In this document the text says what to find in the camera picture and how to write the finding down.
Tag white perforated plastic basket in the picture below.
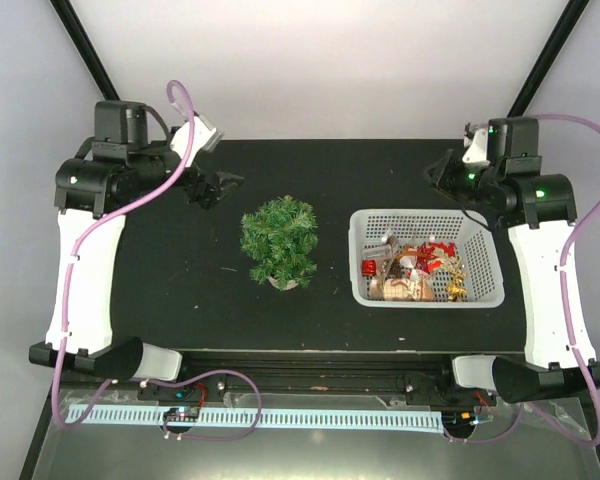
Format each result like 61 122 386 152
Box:
348 209 505 309

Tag small green christmas tree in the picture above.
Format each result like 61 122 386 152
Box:
240 195 318 291

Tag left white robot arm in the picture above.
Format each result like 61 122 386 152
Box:
29 101 243 399

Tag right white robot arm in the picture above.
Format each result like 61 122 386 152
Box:
425 117 600 403

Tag red white ribbon ornaments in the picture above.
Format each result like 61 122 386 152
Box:
396 241 461 280

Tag brown pine cone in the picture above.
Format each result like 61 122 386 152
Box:
382 235 401 256

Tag dark pine cone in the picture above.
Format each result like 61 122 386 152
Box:
387 261 404 279

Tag gold bow ornament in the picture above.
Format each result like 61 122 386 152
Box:
446 258 467 302

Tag red gift box ornament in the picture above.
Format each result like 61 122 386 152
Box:
361 259 377 277

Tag beige fabric sack ornament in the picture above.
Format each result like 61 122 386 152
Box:
368 279 435 302

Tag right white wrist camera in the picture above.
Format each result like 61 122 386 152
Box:
462 123 489 167

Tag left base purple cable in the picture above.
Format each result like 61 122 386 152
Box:
144 368 263 443

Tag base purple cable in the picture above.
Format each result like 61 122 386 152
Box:
144 368 263 443
442 399 526 445

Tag right black frame post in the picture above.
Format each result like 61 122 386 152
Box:
507 0 590 117

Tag black frame post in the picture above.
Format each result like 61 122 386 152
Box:
50 0 120 100
507 0 590 117

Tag left black frame post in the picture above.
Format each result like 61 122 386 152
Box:
50 0 120 100

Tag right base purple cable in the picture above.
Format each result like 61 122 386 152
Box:
442 399 526 445

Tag white slotted cable duct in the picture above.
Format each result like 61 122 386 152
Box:
65 405 444 434

